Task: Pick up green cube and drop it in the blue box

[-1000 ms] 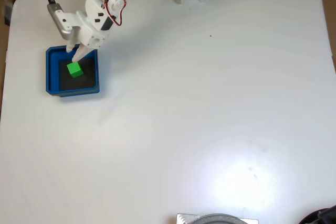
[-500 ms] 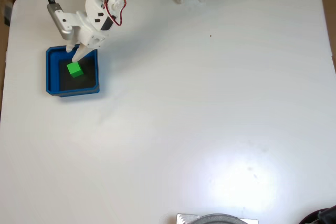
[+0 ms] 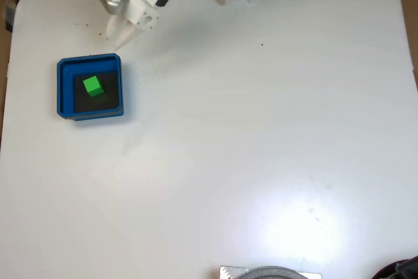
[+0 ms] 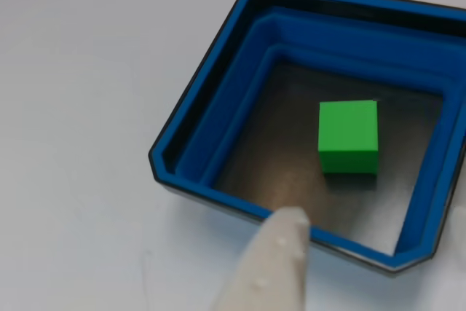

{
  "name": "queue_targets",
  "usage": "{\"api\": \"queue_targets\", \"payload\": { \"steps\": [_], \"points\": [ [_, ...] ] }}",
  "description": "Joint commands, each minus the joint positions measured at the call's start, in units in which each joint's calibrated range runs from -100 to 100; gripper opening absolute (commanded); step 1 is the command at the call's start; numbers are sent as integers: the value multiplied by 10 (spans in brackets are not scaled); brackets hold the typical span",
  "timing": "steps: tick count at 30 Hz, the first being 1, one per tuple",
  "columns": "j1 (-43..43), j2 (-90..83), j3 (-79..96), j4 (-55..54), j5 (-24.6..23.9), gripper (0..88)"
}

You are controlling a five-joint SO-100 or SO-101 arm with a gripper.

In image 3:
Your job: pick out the blue square box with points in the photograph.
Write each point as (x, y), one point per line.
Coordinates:
(65, 96)

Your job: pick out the silver metal plate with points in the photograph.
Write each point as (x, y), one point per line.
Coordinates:
(228, 273)

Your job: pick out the dark oval stand base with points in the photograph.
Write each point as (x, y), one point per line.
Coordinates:
(274, 274)
(408, 269)

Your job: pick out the green cube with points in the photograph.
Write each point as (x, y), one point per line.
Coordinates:
(92, 85)

